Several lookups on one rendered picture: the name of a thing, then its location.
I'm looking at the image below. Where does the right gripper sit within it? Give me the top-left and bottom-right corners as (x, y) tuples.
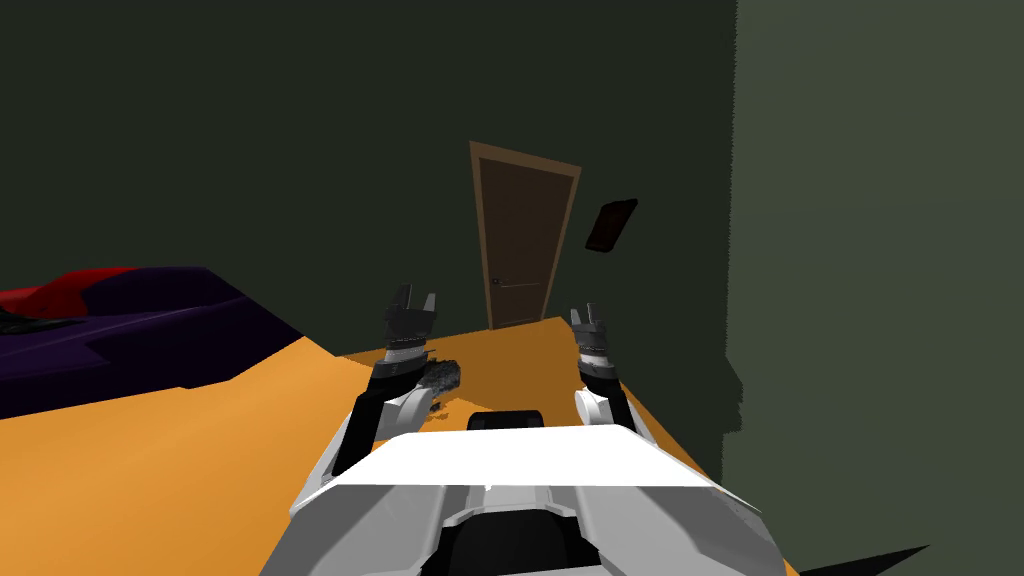
(568, 301), (609, 350)

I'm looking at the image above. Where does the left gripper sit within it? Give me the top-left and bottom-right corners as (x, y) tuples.
(383, 284), (438, 346)

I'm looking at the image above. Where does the dark grey rough lump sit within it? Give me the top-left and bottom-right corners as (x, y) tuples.
(421, 359), (463, 413)

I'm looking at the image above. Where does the brown door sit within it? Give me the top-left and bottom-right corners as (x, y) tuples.
(478, 156), (577, 329)

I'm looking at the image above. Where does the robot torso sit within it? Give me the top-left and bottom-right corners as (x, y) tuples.
(259, 409), (801, 576)

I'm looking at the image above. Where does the purple bed with red pillow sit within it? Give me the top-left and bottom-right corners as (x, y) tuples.
(0, 266), (305, 421)

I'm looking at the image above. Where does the dark picture on wall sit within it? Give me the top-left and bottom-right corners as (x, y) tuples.
(584, 198), (640, 254)

